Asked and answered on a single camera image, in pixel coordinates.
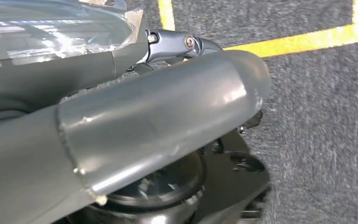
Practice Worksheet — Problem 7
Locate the black left robot leg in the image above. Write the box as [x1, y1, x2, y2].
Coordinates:
[54, 110, 272, 224]

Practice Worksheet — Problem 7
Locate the yellow floor tape square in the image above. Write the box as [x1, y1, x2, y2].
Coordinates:
[157, 0, 358, 58]

